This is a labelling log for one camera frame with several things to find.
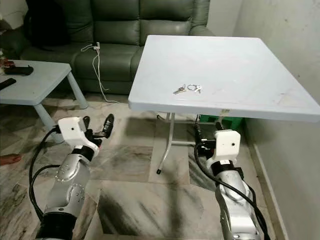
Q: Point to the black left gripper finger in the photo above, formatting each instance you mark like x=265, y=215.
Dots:
x=88, y=125
x=109, y=126

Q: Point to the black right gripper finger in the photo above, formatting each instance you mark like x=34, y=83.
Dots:
x=199, y=134

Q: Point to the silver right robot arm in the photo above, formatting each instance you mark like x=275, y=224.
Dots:
x=235, y=210

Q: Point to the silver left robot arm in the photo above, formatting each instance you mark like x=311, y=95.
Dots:
x=67, y=185

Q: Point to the green box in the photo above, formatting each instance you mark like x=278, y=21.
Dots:
x=210, y=120

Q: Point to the grey low coffee table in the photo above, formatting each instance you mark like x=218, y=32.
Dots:
x=37, y=82

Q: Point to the white folding table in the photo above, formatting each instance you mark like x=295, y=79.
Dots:
x=225, y=70

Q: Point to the green leather sofa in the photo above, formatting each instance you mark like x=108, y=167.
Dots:
x=120, y=55

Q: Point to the person's bare foot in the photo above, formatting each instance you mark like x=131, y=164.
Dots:
x=10, y=159

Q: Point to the black flat case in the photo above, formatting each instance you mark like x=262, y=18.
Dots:
x=20, y=70

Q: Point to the black remote control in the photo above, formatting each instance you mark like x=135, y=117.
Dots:
x=7, y=83

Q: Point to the small red object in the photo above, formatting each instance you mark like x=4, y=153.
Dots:
x=8, y=63

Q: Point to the black bag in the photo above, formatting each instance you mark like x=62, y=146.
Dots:
x=45, y=25

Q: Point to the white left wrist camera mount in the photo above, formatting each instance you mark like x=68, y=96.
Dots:
x=75, y=132

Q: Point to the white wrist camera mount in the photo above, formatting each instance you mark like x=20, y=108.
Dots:
x=75, y=132
x=229, y=145

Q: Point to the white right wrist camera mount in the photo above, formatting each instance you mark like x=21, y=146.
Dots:
x=229, y=145

